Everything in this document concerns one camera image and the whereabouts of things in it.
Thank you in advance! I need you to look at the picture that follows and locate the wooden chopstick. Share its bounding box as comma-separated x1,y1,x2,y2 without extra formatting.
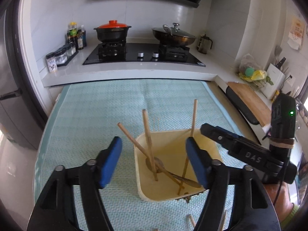
142,109,158,181
177,99,198,196
117,123,184,189
217,210,226,231
188,215,196,228

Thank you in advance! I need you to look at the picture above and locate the green sleeved forearm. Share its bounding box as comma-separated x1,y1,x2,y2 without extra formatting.
280,203,299,230

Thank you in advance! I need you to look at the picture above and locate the person right hand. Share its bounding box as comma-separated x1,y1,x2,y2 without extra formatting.
264,182,294,222

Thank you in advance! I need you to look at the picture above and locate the cream utensil holder box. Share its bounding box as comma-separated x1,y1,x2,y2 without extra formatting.
134,129,223,202

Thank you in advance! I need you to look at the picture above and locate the light blue table mat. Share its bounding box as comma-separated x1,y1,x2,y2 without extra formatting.
33,79,247,230

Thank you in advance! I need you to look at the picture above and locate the wooden cutting board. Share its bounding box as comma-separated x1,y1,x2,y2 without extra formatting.
226,82,271,127

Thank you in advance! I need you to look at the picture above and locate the white knife block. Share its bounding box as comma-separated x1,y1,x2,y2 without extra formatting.
260,64,285,100

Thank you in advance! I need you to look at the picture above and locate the grey refrigerator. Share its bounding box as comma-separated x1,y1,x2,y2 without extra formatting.
1,5,45,149

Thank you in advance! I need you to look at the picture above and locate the yellow green fruit bag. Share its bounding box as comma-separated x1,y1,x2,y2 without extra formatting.
238,54,274,88

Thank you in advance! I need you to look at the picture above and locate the black gas stove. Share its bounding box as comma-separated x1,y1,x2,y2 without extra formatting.
83,43,205,67

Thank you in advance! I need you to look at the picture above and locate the dark glass kettle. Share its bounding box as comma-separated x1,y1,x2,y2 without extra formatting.
197,34,213,54

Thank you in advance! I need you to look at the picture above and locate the white spice jar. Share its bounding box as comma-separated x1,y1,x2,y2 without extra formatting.
45,52,57,73

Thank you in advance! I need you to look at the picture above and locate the spice jar rack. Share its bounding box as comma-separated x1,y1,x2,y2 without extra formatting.
54,43,78,67

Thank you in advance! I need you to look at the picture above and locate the wok with glass lid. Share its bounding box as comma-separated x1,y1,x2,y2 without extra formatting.
152,23,196,46

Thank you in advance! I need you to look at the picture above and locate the sauce bottles group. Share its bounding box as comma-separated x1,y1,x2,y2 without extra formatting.
66,22,87,50

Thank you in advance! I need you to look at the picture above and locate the black pot red lid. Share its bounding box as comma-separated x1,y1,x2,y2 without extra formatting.
93,20,131,43

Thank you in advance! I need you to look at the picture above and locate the wall calendar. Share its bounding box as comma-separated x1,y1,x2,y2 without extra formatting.
287,16,305,50

